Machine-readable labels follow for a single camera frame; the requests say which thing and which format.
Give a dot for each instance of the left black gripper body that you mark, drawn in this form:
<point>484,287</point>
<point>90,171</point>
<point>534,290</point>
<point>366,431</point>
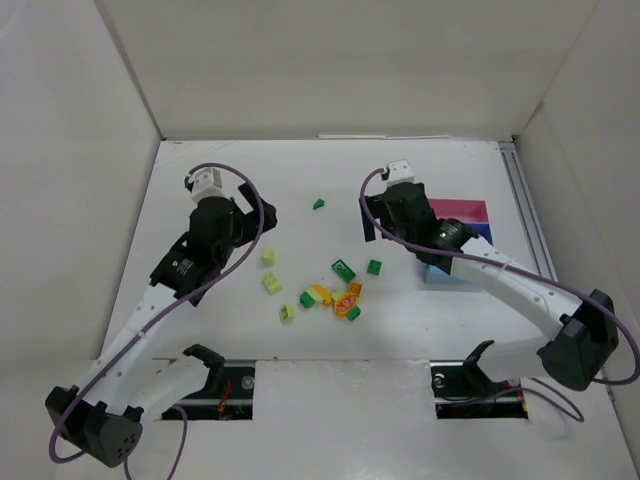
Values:
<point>245,210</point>

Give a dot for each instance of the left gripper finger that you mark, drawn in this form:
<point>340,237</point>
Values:
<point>265,216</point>
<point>249,194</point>

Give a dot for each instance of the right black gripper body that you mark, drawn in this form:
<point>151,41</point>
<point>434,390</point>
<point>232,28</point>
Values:
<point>382,205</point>

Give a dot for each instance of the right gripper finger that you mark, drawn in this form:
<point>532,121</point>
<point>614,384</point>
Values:
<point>371,207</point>
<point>431,206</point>

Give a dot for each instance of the lime lego brick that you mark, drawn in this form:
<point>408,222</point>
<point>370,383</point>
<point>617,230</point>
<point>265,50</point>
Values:
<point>272,283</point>
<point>269,257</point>
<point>287,314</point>

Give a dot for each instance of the green square lego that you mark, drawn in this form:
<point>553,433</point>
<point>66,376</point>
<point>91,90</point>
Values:
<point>374,267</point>

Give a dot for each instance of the green printed lego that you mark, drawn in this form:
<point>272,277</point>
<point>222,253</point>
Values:
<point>341,269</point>

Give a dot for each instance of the orange lego brick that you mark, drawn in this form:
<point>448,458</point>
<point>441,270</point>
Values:
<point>355,289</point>

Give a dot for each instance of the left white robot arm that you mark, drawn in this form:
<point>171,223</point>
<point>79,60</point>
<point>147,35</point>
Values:
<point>104,414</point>

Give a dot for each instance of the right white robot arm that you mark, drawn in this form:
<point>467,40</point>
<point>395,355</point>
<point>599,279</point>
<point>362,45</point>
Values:
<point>578,333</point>

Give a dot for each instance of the pink container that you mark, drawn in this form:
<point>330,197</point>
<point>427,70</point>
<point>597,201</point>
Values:
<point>467,211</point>

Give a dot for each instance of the purple-blue container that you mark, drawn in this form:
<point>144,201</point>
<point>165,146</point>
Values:
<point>478,230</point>

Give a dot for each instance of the light blue container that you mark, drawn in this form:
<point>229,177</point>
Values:
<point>438,279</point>

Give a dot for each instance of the yellow curved lego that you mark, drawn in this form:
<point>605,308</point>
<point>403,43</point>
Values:
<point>320,294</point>

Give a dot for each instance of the orange flower print lego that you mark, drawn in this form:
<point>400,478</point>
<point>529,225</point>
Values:
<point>344,305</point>

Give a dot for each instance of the green lego in pile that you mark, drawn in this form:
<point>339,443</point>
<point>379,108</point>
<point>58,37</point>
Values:
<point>306,300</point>

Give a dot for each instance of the green lego right of pile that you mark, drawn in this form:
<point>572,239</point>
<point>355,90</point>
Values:
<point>353,313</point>

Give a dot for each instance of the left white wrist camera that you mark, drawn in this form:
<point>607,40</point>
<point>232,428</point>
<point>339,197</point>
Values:
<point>204,183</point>

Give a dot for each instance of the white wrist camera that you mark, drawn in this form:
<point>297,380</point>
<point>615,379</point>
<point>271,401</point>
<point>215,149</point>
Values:
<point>398,171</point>
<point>204,183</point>

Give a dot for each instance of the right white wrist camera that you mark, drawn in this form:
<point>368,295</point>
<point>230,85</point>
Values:
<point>398,171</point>

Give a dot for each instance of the aluminium rail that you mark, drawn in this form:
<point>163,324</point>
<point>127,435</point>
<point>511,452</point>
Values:
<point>529,218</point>

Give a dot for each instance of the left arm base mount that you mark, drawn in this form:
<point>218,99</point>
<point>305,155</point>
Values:
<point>227,393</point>

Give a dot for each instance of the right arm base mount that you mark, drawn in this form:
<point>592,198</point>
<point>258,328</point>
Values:
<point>462,391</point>

